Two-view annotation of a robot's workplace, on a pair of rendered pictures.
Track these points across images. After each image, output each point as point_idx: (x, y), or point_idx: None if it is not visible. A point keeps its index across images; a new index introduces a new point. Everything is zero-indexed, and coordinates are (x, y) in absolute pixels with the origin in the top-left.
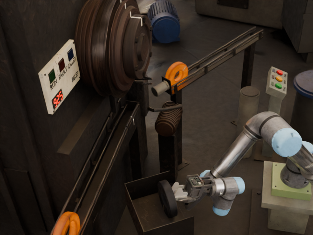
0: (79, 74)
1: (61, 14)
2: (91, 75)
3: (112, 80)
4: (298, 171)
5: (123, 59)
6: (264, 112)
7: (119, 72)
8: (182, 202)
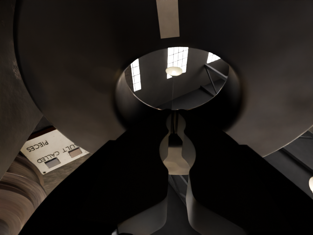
0: (21, 148)
1: (59, 181)
2: (33, 164)
3: (7, 186)
4: None
5: (4, 221)
6: None
7: (4, 204)
8: (284, 176)
